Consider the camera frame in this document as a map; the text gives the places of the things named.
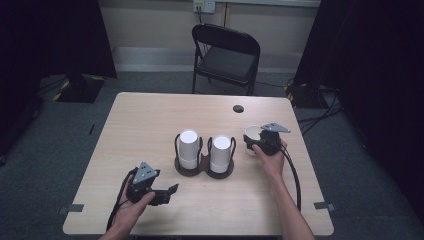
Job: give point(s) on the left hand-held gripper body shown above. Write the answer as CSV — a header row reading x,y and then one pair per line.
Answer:
x,y
141,191

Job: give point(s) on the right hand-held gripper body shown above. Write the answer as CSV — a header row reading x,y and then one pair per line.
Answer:
x,y
270,143

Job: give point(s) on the single white paper cup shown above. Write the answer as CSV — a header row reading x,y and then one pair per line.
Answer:
x,y
253,130

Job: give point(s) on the person's right hand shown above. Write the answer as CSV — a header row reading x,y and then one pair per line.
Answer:
x,y
275,165

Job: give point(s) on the person's left hand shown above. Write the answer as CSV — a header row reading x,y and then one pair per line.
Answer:
x,y
128,215

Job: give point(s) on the black round table grommet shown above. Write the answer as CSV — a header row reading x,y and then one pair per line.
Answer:
x,y
238,108

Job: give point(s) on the black stand base yellow tape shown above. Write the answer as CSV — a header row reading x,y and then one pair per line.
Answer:
x,y
80,90
301,96

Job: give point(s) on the grey tape strip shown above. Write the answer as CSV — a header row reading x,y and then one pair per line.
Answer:
x,y
324,206
71,208

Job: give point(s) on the black folding chair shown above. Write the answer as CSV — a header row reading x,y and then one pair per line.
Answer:
x,y
225,63

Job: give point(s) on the black curtain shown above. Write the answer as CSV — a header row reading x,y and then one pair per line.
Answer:
x,y
376,66
50,40

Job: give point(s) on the white wall outlet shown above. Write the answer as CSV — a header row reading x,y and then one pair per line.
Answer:
x,y
204,6

